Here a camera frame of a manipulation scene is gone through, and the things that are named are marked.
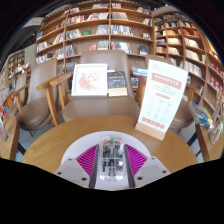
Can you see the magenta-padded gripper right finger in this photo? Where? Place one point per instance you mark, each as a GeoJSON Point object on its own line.
{"type": "Point", "coordinates": [138, 161]}

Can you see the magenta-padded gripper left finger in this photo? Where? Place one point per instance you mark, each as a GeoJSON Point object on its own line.
{"type": "Point", "coordinates": [85, 161]}

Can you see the transparent computer mouse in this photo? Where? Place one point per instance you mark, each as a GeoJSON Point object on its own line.
{"type": "Point", "coordinates": [111, 161]}

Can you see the white mouse pad red rest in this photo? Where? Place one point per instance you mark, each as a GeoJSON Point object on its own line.
{"type": "Point", "coordinates": [83, 143]}

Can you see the white sign wooden base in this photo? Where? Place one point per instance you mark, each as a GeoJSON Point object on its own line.
{"type": "Point", "coordinates": [161, 96]}

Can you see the colourful magazine stack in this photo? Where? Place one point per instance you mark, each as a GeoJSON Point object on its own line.
{"type": "Point", "coordinates": [201, 115]}

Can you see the white framed floral picture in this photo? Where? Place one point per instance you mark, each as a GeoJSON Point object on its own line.
{"type": "Point", "coordinates": [89, 80]}

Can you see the dark book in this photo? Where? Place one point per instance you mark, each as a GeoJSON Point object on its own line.
{"type": "Point", "coordinates": [117, 81]}

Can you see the glass vase dried flowers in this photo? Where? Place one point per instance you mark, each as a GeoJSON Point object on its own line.
{"type": "Point", "coordinates": [216, 131]}

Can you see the blue book stack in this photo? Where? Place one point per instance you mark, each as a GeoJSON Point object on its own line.
{"type": "Point", "coordinates": [140, 71]}

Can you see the distant wooden shelf unit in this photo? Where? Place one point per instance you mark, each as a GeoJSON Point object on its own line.
{"type": "Point", "coordinates": [16, 65]}

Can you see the curved wooden bookshelf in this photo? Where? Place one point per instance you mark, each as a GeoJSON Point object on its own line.
{"type": "Point", "coordinates": [186, 43]}

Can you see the wide wooden bookshelf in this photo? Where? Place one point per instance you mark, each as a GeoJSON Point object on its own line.
{"type": "Point", "coordinates": [86, 33]}

